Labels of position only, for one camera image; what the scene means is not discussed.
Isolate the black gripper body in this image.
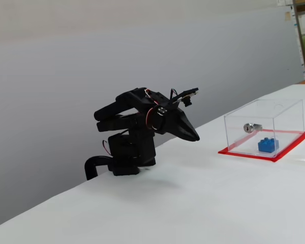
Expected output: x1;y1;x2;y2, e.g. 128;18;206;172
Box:
141;90;178;115

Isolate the black table clamp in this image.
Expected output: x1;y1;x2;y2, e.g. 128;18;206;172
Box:
84;155;113;181

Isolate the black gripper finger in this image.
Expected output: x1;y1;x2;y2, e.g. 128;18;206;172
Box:
167;108;200;139
152;106;200;142

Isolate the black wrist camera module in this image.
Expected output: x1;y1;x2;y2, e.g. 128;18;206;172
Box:
167;87;200;107

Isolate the red white wrist servo cable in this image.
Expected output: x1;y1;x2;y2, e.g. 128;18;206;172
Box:
144;88;161;131

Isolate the transparent acrylic box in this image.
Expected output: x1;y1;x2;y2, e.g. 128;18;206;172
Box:
223;98;305;158

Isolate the blue lego brick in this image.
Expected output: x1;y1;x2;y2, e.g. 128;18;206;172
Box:
257;137;280;154

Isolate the grey metal shelf post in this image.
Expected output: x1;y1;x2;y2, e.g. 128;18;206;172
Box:
293;0;305;80

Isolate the red tape frame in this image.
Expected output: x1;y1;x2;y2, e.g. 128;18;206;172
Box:
218;129;305;163

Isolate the red white base cable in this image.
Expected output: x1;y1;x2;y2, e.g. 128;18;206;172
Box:
102;139;112;156

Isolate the silver box lock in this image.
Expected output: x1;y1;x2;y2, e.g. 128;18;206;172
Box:
243;122;263;133

